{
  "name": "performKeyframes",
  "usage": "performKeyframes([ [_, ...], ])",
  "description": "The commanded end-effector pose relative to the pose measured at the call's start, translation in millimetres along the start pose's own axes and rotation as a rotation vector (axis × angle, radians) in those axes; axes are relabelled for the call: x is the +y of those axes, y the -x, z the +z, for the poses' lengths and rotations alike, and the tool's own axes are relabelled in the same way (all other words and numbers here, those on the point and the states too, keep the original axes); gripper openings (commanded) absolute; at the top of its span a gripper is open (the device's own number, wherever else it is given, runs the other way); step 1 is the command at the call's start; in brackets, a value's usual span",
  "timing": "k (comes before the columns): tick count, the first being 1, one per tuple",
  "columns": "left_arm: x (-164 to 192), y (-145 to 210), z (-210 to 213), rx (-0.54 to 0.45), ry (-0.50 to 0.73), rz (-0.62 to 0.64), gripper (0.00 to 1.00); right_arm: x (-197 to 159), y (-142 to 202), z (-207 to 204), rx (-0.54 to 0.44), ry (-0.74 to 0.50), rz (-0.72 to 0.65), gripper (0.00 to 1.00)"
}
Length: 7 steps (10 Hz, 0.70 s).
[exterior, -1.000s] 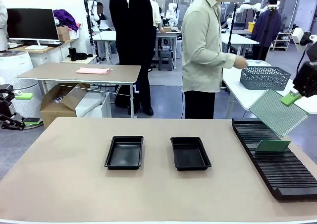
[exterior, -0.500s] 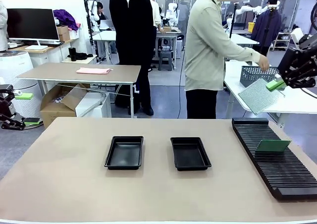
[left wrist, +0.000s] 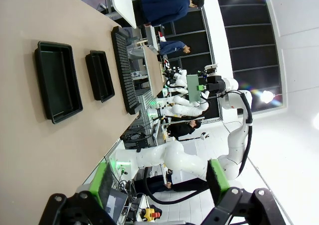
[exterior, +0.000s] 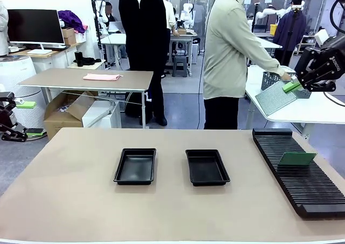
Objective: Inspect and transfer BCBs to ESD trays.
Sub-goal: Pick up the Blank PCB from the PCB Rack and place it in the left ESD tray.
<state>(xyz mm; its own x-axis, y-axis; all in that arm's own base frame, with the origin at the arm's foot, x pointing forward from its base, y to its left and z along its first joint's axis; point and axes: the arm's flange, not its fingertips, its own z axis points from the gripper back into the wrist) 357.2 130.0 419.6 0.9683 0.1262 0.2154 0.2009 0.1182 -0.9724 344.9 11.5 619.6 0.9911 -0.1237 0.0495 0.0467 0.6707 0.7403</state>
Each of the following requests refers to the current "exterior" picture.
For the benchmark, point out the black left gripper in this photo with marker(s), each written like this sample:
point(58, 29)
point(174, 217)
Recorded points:
point(4, 117)

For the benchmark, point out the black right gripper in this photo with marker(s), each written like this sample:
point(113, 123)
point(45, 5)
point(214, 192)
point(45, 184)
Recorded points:
point(332, 64)

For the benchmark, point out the green perforated circuit board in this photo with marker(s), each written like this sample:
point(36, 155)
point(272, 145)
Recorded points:
point(272, 101)
point(296, 159)

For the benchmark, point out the black ESD tray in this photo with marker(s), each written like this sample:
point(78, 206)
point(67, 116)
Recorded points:
point(207, 171)
point(134, 171)

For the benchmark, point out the beige person right forearm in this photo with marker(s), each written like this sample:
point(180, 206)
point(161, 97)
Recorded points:
point(272, 63)

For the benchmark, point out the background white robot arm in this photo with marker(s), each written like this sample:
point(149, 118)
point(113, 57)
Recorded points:
point(102, 7)
point(188, 12)
point(269, 12)

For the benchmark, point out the beige person right hand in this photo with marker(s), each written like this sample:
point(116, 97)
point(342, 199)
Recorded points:
point(286, 77)

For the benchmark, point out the large cardboard box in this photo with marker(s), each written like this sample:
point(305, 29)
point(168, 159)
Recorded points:
point(62, 117)

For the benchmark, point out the small shelf unit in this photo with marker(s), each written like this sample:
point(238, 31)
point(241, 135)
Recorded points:
point(307, 40)

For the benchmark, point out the white air purifier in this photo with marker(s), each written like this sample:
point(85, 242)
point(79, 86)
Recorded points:
point(19, 71)

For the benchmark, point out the grey side table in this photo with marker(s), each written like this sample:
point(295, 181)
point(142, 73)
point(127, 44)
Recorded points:
point(67, 79)

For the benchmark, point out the white background table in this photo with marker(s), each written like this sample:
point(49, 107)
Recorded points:
point(113, 38)
point(266, 42)

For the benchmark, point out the person in navy coat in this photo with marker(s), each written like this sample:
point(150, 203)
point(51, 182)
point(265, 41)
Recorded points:
point(292, 28)

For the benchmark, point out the white desk wooden top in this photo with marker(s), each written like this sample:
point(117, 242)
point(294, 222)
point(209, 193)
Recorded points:
point(54, 61)

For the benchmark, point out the yellow bin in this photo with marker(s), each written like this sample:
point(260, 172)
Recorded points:
point(273, 30)

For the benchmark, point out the white cabinet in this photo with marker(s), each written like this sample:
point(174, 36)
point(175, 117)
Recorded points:
point(102, 117)

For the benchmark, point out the black keyboard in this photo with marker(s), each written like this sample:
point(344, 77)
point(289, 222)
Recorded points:
point(58, 48)

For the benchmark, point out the grey door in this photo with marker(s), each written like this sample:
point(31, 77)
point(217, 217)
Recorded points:
point(326, 12)

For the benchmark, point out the black tumbler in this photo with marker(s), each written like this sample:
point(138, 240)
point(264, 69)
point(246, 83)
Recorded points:
point(79, 59)

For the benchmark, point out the pink cloth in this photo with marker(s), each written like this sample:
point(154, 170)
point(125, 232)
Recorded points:
point(101, 77)

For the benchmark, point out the black cloth bundle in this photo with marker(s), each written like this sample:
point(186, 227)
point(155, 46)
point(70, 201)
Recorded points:
point(90, 61)

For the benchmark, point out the low wooden shelf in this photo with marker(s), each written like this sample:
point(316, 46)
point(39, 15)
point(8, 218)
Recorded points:
point(97, 65)

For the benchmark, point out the person in beige shirt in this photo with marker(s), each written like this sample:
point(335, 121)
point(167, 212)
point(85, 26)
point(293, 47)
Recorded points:
point(223, 52)

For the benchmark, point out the small cardboard box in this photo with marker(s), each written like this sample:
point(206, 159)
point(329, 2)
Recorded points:
point(68, 37)

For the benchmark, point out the person in light jacket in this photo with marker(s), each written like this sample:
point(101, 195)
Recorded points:
point(3, 30)

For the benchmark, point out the black computer monitor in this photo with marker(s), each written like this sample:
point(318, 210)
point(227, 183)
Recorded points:
point(35, 25)

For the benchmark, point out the white storage box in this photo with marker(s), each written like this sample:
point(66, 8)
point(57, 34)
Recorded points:
point(81, 37)

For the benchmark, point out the black slotted board rack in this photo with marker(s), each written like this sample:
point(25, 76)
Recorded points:
point(302, 184)

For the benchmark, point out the purple clothing pile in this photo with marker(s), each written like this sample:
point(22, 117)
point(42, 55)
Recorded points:
point(70, 18)

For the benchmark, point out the grey laptop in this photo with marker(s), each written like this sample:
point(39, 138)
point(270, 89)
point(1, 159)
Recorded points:
point(115, 26)

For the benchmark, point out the grey plastic stool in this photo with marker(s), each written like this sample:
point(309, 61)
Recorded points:
point(180, 66)

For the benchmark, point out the grey background desk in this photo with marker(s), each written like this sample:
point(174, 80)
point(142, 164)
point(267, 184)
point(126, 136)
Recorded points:
point(186, 37)

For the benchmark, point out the seated background person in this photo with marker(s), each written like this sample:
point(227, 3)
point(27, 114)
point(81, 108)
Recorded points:
point(109, 14)

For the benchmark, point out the person in black clothes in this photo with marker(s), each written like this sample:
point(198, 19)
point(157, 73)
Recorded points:
point(143, 25)

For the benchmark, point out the person in cream shirt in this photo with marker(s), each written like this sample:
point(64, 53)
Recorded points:
point(170, 14)

